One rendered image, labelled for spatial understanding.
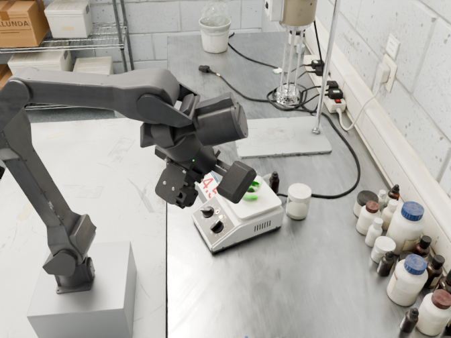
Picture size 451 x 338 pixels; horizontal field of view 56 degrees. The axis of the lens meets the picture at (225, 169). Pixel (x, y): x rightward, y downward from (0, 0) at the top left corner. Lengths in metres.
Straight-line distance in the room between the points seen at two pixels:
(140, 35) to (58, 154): 2.10
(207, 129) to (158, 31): 2.82
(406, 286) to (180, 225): 0.55
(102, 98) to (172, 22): 2.77
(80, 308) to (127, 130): 0.75
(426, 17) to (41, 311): 1.09
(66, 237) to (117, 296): 0.16
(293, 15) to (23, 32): 2.19
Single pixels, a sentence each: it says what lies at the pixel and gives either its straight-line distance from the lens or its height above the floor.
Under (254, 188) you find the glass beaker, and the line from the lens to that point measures 0.99.
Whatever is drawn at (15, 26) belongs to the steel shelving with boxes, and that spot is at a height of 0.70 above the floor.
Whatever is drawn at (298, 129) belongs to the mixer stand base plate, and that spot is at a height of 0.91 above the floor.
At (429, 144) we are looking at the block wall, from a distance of 1.20.
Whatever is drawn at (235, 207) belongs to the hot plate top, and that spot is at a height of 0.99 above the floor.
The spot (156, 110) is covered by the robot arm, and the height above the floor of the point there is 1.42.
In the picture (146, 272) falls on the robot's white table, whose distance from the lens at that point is 1.03.
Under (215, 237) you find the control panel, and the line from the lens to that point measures 1.03.
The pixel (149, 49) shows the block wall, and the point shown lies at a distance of 3.44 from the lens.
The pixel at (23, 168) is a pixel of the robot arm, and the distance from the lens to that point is 0.73.
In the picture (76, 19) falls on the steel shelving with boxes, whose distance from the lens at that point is 3.06.
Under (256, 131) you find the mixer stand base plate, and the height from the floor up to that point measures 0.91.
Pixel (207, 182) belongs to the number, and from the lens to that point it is 1.19.
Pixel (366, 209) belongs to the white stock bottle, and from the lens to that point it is 1.10.
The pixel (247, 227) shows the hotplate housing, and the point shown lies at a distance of 1.03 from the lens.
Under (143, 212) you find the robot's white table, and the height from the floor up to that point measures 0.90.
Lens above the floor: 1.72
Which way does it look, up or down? 40 degrees down
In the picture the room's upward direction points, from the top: straight up
